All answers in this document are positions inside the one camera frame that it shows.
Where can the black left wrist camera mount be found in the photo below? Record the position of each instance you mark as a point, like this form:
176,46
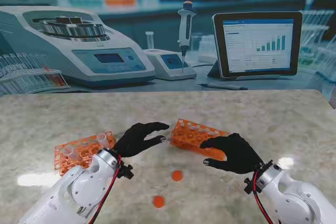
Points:
126,172

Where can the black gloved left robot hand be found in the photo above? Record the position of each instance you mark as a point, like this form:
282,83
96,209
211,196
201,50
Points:
134,140

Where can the clear plastic test tube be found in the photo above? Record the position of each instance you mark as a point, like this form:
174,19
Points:
103,141
69,153

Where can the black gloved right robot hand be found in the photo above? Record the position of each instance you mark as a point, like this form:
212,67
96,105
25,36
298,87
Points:
239,155

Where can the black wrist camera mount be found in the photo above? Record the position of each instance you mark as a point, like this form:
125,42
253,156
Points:
126,172
249,185

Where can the orange round tube cap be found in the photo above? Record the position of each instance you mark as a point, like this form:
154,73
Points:
177,175
159,201

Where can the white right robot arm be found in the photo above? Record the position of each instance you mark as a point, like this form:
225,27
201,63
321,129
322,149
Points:
296,203

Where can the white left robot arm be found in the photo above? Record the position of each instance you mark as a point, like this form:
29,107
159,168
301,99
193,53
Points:
78,190

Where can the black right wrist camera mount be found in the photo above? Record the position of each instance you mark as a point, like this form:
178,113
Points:
249,185

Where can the orange test tube rack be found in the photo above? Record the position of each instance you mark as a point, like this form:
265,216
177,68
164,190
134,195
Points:
183,140
83,144

